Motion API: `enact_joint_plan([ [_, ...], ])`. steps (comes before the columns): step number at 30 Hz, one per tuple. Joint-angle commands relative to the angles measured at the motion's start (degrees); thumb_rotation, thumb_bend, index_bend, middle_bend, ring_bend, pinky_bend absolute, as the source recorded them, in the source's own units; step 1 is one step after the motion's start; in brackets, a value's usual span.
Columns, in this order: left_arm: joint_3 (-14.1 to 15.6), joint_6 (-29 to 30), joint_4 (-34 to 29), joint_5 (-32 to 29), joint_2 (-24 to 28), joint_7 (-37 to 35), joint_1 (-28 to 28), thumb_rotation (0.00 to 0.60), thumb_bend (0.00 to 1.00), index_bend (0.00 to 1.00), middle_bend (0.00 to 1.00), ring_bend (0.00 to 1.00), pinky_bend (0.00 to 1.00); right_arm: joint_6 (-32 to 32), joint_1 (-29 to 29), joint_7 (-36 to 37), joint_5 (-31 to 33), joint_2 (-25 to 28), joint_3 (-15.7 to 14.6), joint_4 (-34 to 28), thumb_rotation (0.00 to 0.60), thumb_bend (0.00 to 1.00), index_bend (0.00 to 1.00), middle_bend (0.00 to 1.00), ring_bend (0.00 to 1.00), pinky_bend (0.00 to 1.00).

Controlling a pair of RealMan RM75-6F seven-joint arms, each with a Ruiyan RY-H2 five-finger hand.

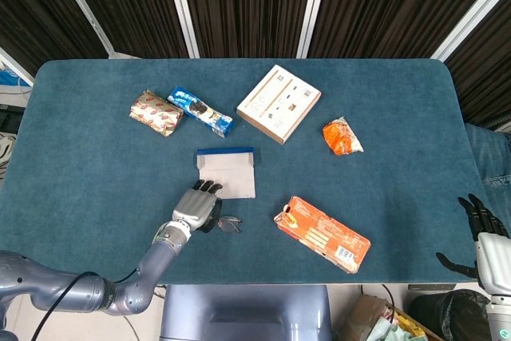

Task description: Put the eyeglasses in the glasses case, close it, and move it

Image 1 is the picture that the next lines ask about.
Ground teal velvet tablecloth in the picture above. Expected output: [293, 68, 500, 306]
[0, 57, 492, 286]

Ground long orange carton box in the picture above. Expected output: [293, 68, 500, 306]
[273, 196, 372, 275]

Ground yellow plastic bag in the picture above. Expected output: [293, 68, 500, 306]
[393, 307, 429, 338]

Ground grey metal bracket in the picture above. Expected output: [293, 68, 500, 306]
[407, 284, 457, 291]

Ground crumpled orange snack bag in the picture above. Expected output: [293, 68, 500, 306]
[322, 116, 365, 157]

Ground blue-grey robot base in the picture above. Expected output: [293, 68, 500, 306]
[160, 284, 333, 341]

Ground dark blue rectangular box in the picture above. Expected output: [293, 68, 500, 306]
[196, 145, 257, 200]

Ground brown cardboard box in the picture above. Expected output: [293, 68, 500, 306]
[339, 295, 440, 341]

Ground blue denim jeans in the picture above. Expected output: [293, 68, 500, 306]
[465, 121, 511, 234]

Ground pale green cloth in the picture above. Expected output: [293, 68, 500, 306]
[365, 315, 414, 341]

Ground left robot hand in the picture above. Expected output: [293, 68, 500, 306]
[171, 179, 225, 235]

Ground blue cookie package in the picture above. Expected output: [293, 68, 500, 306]
[166, 85, 235, 138]

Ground flat white cardboard box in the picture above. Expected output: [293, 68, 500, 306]
[236, 64, 323, 145]

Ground white aluminium partition post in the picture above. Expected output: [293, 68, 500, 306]
[295, 0, 332, 59]
[0, 47, 35, 86]
[47, 0, 117, 58]
[430, 0, 511, 63]
[162, 0, 200, 59]

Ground black trash bag bin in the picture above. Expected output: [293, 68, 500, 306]
[409, 288, 491, 341]

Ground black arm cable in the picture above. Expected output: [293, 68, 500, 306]
[30, 271, 139, 341]

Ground gold snack packet red logos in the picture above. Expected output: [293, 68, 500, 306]
[129, 89, 184, 138]

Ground dark brown curtain panel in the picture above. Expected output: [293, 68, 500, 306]
[177, 0, 317, 59]
[59, 0, 189, 59]
[444, 0, 511, 126]
[308, 0, 509, 59]
[0, 0, 109, 77]

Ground eyeglasses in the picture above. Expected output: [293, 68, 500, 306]
[207, 215, 244, 235]

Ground white cable bundle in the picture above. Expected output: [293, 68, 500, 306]
[0, 132, 18, 176]

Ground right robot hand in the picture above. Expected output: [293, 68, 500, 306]
[434, 192, 511, 298]

